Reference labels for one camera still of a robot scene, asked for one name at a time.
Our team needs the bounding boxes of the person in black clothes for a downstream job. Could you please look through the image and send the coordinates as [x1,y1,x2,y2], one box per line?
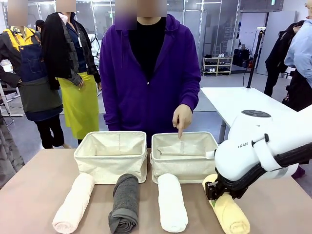
[264,20,305,98]

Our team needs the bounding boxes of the purple-sleeved right forearm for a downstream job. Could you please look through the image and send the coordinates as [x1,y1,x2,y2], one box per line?
[99,80,120,131]

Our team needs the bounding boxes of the white table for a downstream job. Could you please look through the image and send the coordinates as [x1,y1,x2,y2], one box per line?
[200,87,299,144]

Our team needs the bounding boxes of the grey towel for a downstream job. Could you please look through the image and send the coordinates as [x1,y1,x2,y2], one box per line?
[108,173,141,234]

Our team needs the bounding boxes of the yellow towel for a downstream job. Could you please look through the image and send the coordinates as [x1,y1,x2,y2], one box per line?
[202,174,251,234]

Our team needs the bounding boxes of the person's left hand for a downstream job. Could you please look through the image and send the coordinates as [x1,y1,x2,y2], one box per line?
[172,103,193,140]

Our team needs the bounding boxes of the purple-sleeved left forearm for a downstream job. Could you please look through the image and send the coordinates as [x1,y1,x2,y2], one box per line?
[180,73,202,114]

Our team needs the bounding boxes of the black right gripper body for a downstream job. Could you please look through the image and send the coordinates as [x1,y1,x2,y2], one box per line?
[205,180,229,201]

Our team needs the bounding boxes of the mannequin with denim apron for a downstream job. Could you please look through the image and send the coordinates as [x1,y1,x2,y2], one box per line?
[0,26,65,149]

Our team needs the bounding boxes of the grey furry cloth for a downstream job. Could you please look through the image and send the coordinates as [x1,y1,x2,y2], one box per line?
[0,113,25,190]

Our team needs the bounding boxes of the wooden shoe rack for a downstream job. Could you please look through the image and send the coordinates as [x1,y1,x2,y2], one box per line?
[202,56,234,76]

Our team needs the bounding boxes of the black camera stand pole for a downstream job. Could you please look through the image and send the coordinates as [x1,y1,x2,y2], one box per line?
[246,26,266,89]

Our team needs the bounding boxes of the cream fabric basket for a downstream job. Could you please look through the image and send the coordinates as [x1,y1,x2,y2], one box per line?
[150,131,219,184]
[73,131,148,185]

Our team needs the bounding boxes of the person in light blue shirt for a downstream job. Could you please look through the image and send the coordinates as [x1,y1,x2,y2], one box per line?
[282,2,312,180]

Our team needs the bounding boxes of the mannequin with yellow-green apron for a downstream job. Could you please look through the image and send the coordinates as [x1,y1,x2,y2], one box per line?
[40,12,102,146]

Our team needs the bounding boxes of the black braided cable sleeve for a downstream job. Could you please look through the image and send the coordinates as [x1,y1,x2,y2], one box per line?
[215,143,312,199]

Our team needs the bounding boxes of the person in purple hoodie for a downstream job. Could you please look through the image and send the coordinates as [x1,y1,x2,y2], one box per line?
[99,13,202,148]

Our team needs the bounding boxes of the white towel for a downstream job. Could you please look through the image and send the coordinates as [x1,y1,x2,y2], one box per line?
[157,173,189,233]

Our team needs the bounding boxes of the black bags pile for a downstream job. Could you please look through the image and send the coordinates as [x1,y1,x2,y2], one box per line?
[233,48,252,68]

